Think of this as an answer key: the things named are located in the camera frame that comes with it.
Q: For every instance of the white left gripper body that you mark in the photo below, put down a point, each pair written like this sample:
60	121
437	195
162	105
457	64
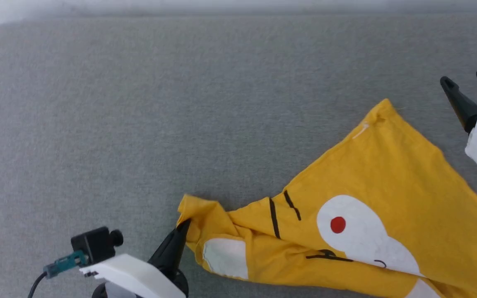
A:
135	275

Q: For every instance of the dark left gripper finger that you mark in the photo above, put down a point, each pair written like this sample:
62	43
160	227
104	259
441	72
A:
170	252

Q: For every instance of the yellow printed t-shirt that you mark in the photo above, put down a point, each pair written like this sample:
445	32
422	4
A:
387	174

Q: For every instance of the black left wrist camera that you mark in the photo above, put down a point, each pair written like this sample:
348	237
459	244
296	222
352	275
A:
95	244

